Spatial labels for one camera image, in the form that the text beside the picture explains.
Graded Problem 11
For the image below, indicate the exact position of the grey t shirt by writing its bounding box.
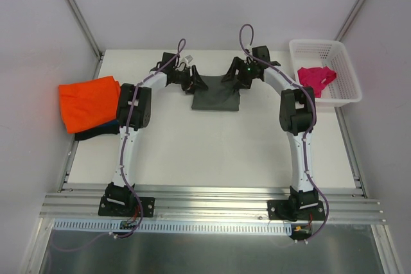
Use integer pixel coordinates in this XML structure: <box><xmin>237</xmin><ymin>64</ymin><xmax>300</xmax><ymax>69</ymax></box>
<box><xmin>191</xmin><ymin>76</ymin><xmax>240</xmax><ymax>112</ymax></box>

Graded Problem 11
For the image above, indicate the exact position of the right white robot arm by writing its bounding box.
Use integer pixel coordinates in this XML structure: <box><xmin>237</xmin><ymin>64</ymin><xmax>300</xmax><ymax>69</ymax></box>
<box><xmin>222</xmin><ymin>46</ymin><xmax>319</xmax><ymax>219</ymax></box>

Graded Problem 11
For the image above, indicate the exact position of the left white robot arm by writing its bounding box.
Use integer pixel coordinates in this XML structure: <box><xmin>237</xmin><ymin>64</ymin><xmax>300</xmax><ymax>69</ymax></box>
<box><xmin>105</xmin><ymin>52</ymin><xmax>208</xmax><ymax>215</ymax></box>

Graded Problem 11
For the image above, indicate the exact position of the magenta t shirt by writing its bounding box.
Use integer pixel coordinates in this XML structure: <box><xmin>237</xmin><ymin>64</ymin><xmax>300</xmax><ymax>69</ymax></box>
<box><xmin>297</xmin><ymin>66</ymin><xmax>337</xmax><ymax>98</ymax></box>

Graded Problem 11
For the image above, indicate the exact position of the navy folded t shirt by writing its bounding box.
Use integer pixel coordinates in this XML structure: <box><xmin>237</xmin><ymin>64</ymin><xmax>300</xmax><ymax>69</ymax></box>
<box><xmin>100</xmin><ymin>120</ymin><xmax>119</xmax><ymax>128</ymax></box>

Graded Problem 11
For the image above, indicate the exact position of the white plastic basket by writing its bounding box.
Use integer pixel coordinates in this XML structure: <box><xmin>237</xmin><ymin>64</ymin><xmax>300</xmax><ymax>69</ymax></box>
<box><xmin>289</xmin><ymin>39</ymin><xmax>362</xmax><ymax>108</ymax></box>

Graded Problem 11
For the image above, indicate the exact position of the orange folded t shirt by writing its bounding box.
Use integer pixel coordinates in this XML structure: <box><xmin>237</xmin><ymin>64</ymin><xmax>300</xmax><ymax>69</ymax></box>
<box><xmin>58</xmin><ymin>76</ymin><xmax>120</xmax><ymax>134</ymax></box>

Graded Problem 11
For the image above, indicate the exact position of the black folded t shirt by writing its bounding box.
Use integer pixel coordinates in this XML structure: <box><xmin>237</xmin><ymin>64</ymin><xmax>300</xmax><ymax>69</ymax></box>
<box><xmin>74</xmin><ymin>125</ymin><xmax>119</xmax><ymax>141</ymax></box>

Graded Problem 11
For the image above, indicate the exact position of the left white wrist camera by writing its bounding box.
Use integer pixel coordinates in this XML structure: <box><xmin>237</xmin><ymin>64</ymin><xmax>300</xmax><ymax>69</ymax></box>
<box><xmin>181</xmin><ymin>55</ymin><xmax>193</xmax><ymax>66</ymax></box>

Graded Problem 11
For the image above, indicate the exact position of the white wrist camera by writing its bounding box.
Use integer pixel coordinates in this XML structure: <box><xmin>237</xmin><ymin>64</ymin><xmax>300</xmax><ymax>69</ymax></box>
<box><xmin>243</xmin><ymin>44</ymin><xmax>252</xmax><ymax>55</ymax></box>
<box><xmin>181</xmin><ymin>55</ymin><xmax>193</xmax><ymax>66</ymax></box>

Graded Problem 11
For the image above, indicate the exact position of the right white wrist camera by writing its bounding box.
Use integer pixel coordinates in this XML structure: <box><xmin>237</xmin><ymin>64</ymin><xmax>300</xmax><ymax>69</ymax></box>
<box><xmin>243</xmin><ymin>44</ymin><xmax>252</xmax><ymax>55</ymax></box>

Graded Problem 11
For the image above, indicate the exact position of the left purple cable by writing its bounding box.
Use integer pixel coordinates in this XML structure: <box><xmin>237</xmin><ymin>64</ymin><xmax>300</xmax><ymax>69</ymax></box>
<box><xmin>48</xmin><ymin>38</ymin><xmax>187</xmax><ymax>252</ymax></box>

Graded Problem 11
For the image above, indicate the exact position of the purple cable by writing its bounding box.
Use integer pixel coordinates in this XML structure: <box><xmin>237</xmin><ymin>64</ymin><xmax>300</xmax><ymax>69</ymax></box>
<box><xmin>48</xmin><ymin>38</ymin><xmax>187</xmax><ymax>252</ymax></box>
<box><xmin>239</xmin><ymin>23</ymin><xmax>330</xmax><ymax>244</ymax></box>

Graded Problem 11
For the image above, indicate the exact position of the left aluminium frame post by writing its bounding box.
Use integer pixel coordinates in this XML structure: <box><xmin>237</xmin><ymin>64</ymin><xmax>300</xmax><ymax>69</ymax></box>
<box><xmin>65</xmin><ymin>0</ymin><xmax>103</xmax><ymax>60</ymax></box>

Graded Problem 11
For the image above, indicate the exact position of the aluminium frame post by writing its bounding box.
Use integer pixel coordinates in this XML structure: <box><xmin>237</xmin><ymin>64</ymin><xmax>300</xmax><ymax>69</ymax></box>
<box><xmin>334</xmin><ymin>0</ymin><xmax>367</xmax><ymax>42</ymax></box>
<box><xmin>65</xmin><ymin>0</ymin><xmax>103</xmax><ymax>60</ymax></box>

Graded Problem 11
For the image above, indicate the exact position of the aluminium mounting rail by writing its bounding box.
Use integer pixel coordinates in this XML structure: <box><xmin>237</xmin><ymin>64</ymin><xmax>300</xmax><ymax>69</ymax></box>
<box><xmin>40</xmin><ymin>184</ymin><xmax>387</xmax><ymax>225</ymax></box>

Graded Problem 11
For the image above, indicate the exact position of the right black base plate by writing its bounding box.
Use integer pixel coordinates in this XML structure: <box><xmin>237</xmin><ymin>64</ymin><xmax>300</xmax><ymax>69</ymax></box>
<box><xmin>267</xmin><ymin>200</ymin><xmax>326</xmax><ymax>222</ymax></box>

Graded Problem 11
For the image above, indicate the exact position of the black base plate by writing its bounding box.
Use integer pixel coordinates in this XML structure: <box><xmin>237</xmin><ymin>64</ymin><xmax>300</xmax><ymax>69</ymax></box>
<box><xmin>98</xmin><ymin>196</ymin><xmax>155</xmax><ymax>218</ymax></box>
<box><xmin>267</xmin><ymin>200</ymin><xmax>326</xmax><ymax>222</ymax></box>

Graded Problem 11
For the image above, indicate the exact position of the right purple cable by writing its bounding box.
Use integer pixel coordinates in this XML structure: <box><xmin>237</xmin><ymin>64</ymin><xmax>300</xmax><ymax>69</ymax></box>
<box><xmin>239</xmin><ymin>23</ymin><xmax>330</xmax><ymax>244</ymax></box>

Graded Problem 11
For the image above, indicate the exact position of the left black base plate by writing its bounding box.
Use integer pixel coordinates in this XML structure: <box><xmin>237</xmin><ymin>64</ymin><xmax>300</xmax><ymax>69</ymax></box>
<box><xmin>98</xmin><ymin>196</ymin><xmax>155</xmax><ymax>218</ymax></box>

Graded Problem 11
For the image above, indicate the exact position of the right aluminium frame post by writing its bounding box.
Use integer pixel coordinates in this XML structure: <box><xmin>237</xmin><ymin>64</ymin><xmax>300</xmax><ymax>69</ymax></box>
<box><xmin>334</xmin><ymin>0</ymin><xmax>367</xmax><ymax>42</ymax></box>

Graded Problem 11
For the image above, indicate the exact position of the white slotted cable duct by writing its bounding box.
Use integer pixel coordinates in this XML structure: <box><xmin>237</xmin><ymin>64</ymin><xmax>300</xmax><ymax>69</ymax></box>
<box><xmin>53</xmin><ymin>219</ymin><xmax>292</xmax><ymax>235</ymax></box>

